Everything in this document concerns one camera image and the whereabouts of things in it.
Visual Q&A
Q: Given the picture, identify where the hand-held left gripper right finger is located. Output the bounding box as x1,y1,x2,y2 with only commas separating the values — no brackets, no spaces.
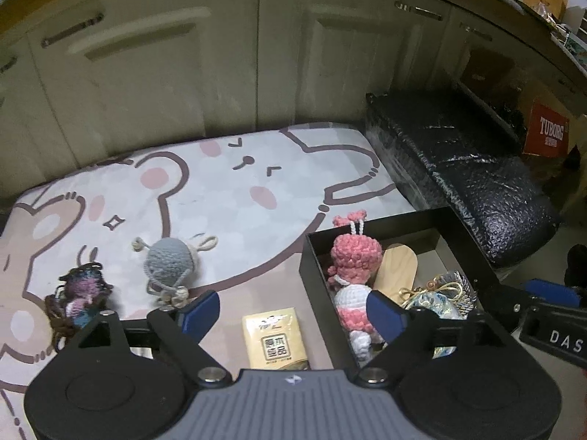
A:
355,291,521,388

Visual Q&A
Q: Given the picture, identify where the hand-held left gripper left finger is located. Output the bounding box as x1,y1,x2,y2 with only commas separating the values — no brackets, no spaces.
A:
57,290,234,388

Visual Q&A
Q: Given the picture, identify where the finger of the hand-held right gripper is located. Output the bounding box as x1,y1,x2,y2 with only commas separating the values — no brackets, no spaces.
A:
525,279,587,309
476,282,543,331

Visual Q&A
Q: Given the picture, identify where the pale brocade drawstring pouch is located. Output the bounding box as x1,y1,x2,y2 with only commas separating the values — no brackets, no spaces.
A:
399,284,466,358

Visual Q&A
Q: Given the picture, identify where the oval wooden board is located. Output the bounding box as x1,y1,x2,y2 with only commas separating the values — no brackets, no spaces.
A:
369,244,418,305

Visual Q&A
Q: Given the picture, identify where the grey crochet toy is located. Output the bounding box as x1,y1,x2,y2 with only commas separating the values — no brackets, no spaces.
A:
131,235,218,309

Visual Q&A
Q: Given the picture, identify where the pink crochet doll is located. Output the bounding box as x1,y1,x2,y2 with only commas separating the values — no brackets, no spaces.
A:
327,211,387,363

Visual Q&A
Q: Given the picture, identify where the yellow tissue packet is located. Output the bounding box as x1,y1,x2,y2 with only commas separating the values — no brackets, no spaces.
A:
241,306,310,371

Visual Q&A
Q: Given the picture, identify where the black cardboard box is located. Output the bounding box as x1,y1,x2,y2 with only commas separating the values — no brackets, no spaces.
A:
299,206,505,370

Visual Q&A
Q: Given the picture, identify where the dark brown purple yarn doll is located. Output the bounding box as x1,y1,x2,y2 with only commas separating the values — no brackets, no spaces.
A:
44,262,114,349

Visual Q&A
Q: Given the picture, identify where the black fuzzy cloth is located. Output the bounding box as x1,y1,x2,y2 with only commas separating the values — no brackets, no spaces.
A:
565,244,587,287

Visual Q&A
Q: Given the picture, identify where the cartoon bear printed blanket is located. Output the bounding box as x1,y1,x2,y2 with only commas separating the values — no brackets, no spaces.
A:
0,121,413,440

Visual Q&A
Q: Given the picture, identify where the black wrapped bench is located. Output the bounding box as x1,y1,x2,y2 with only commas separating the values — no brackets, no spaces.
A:
364,89,562,269

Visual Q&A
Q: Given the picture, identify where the red carton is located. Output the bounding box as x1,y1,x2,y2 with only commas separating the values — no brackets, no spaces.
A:
523,97,572,157

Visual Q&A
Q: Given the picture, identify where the cream cabinet door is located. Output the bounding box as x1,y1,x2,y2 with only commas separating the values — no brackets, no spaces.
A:
0,32,79,212
257,0,452,131
447,9,528,102
28,0,262,166

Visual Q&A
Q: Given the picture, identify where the brown cardboard box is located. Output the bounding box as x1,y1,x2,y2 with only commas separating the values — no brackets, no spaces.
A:
459,48,514,88

